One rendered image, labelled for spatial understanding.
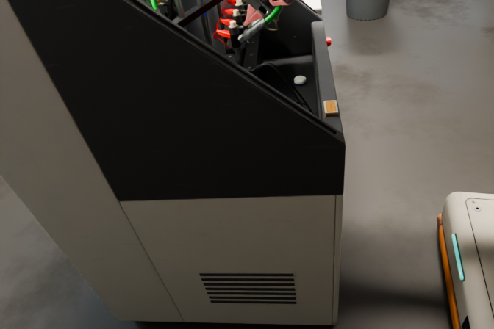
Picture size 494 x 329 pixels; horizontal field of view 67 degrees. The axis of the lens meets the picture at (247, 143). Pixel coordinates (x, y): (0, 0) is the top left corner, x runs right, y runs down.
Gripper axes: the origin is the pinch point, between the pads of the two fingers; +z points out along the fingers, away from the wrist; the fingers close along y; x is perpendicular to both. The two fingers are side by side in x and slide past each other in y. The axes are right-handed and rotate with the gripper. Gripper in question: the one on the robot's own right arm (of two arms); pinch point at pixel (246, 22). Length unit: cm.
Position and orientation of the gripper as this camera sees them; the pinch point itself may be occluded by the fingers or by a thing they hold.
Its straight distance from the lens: 104.3
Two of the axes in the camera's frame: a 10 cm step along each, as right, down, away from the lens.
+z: -5.3, 4.6, 7.1
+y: -7.8, -5.9, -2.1
